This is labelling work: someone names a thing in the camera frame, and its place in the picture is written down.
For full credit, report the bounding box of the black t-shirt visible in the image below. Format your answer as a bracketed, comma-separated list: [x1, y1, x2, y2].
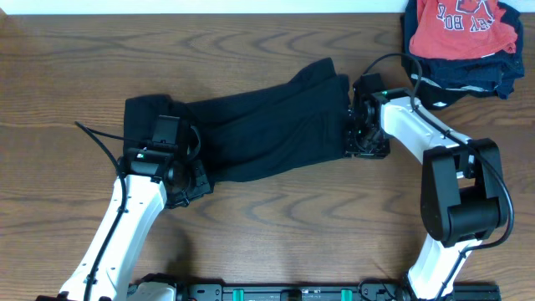
[124, 58, 349, 183]

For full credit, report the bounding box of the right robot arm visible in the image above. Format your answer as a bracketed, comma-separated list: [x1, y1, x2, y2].
[346, 88, 514, 300]

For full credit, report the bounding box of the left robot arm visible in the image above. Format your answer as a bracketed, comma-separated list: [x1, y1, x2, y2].
[55, 123, 210, 301]

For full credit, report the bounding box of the navy folded clothes stack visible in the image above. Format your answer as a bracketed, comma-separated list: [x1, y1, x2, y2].
[400, 0, 525, 110]

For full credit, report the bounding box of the red printed t-shirt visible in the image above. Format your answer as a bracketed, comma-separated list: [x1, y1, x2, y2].
[409, 0, 519, 60]

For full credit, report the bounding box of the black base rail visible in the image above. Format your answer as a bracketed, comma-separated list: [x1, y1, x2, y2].
[125, 273, 502, 301]

